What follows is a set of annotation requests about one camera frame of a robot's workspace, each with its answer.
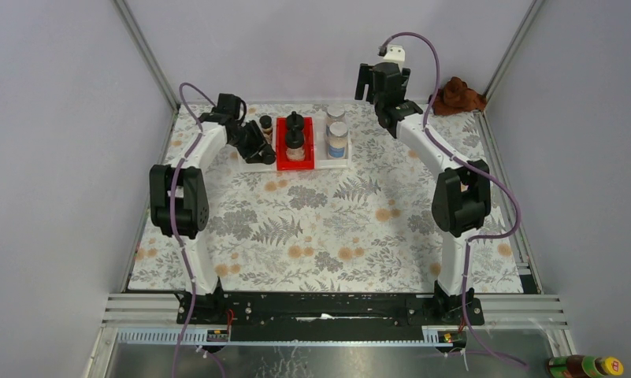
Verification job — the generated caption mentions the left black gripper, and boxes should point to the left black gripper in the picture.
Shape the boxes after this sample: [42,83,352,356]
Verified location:
[225,120,273,165]

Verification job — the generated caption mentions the small dark spice bottle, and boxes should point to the small dark spice bottle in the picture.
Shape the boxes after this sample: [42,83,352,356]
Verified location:
[259,115,273,145]

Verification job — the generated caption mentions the black-cap jar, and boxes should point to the black-cap jar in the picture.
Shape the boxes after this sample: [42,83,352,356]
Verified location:
[285,111,305,132]
[285,129,306,161]

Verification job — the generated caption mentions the blue-label shaker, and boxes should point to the blue-label shaker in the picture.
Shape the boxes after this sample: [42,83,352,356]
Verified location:
[325,104,346,126]
[327,121,349,159]

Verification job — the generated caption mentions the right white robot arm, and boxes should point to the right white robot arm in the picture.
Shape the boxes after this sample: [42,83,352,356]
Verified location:
[354,62,492,324]

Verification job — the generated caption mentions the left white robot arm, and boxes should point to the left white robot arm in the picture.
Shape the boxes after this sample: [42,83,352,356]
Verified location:
[149,94,277,324]

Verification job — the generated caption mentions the left clear plastic bin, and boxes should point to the left clear plastic bin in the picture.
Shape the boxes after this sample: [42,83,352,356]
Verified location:
[236,120,277,172]

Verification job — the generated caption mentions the clear plastic bin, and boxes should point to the clear plastic bin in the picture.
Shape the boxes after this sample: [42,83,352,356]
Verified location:
[313,117,352,169]
[236,120,277,172]

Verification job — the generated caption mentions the red plastic bin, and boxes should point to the red plastic bin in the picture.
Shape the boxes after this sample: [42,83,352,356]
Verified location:
[273,117,315,171]

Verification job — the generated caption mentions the right clear plastic bin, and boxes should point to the right clear plastic bin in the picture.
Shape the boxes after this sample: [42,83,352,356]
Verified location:
[313,117,352,169]

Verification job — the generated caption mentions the brown crumpled cloth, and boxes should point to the brown crumpled cloth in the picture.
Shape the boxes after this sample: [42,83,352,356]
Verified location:
[432,76,488,116]

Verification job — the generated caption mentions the green yellow-cap bottle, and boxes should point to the green yellow-cap bottle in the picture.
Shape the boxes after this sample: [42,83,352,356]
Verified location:
[546,354,625,378]

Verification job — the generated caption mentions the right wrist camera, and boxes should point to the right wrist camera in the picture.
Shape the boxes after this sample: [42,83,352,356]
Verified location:
[378,44,406,69]

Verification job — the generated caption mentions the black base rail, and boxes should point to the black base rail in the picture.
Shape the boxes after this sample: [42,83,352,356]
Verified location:
[176,289,484,343]

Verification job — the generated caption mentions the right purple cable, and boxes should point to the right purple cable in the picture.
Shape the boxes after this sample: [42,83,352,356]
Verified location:
[377,31,530,370]

